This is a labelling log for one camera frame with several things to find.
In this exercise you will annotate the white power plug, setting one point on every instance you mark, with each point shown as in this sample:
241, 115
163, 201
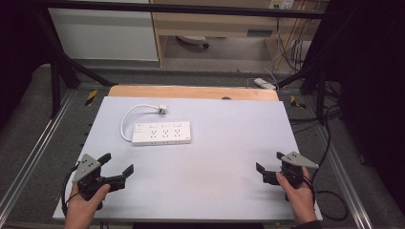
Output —
162, 109

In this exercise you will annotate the white floor power strip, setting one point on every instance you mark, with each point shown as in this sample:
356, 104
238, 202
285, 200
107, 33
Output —
265, 83

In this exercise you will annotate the aluminium rail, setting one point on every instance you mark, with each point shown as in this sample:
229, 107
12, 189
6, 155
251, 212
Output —
35, 152
344, 178

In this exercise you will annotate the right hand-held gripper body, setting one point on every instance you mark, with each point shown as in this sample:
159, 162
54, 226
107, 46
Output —
294, 165

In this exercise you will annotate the black curtain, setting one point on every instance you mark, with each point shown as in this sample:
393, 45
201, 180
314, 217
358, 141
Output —
369, 79
19, 47

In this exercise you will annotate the person's right hand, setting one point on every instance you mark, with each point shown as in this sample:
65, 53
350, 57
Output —
301, 200

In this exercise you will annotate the white chair base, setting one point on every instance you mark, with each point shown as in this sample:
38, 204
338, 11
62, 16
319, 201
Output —
194, 40

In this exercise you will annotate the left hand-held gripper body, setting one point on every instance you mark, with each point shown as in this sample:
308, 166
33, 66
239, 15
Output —
86, 168

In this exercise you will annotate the white wall socket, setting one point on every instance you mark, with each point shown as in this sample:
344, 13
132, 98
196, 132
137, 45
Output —
281, 4

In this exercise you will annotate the black metal stand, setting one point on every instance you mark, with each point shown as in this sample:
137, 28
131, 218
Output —
63, 63
320, 86

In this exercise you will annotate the wooden desk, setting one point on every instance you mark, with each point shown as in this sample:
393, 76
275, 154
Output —
216, 22

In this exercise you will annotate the white cabinet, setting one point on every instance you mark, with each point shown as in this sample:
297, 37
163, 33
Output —
105, 35

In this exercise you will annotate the white table sheet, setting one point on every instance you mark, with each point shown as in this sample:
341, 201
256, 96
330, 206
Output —
223, 165

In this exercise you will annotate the person's left hand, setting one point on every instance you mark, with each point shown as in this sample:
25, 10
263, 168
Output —
81, 208

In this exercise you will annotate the black horizontal frame bar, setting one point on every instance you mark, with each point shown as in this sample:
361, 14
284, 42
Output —
191, 10

